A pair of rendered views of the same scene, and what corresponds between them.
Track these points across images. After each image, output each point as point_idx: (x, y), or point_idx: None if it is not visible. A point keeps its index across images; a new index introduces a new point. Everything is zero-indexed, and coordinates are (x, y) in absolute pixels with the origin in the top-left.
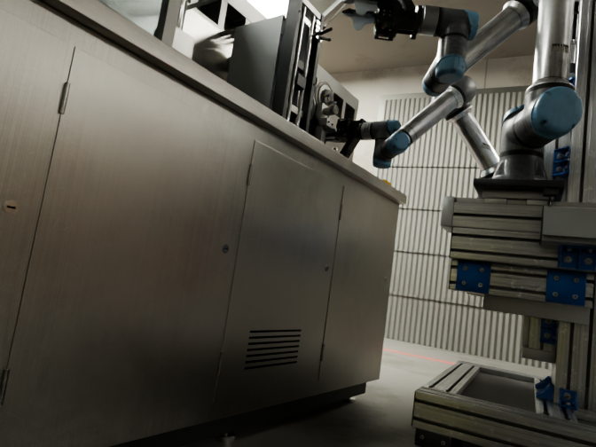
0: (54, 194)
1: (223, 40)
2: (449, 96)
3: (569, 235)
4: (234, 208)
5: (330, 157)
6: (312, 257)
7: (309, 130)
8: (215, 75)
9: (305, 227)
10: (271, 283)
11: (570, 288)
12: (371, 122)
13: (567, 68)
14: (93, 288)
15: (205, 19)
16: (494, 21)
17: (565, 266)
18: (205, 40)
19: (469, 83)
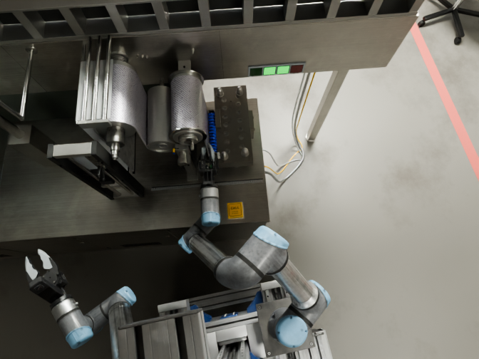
0: (3, 248)
1: (92, 45)
2: (212, 271)
3: None
4: (75, 240)
5: (127, 233)
6: (150, 236)
7: (176, 154)
8: (11, 241)
9: (134, 235)
10: (122, 241)
11: None
12: (202, 197)
13: None
14: (37, 249)
15: (58, 42)
16: (111, 350)
17: None
18: (73, 56)
19: (227, 286)
